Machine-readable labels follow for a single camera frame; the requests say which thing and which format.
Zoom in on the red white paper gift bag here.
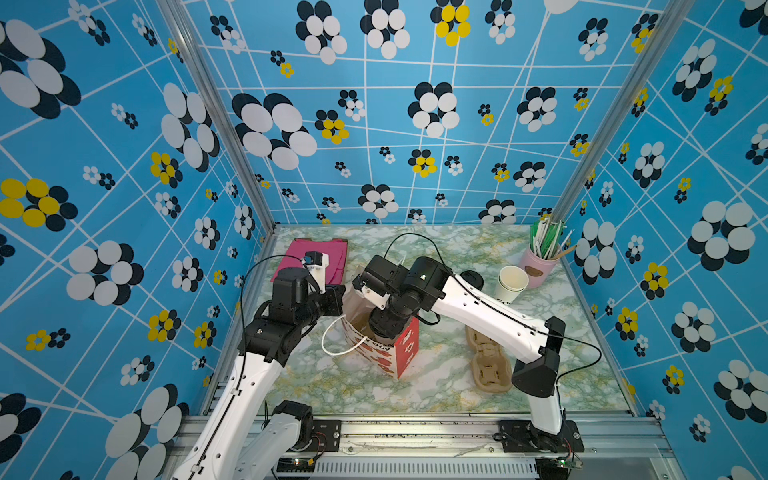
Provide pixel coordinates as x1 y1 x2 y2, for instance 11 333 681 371
321 290 420 379

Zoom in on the brown pulp cup carrier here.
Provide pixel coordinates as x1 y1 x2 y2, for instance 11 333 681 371
465 326 512 393

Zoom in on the white paper cup stack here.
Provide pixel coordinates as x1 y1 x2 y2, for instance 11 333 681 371
493 265 529 305

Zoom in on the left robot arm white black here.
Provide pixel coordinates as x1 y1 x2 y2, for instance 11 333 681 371
171 266 345 479

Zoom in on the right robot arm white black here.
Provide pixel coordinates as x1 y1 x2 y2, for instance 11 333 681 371
353 255 565 436

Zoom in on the pink napkin stack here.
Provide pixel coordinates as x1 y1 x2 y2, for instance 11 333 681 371
270 238 349 286

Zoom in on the pink straw holder cup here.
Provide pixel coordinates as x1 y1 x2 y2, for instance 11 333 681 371
518 247 558 289

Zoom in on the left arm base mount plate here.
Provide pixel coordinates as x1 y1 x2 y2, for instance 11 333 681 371
289 419 342 453

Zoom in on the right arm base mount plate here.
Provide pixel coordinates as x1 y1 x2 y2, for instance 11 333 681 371
492 420 585 454

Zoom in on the aluminium front rail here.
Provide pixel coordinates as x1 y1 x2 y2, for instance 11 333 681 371
161 413 685 480

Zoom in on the left aluminium corner post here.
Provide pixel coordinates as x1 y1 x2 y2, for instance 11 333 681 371
157 0 276 236

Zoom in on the aluminium corner post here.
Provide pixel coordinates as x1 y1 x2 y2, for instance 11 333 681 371
157 0 276 236
552 0 695 221

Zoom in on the right aluminium corner post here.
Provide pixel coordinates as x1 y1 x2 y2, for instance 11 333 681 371
552 0 695 221

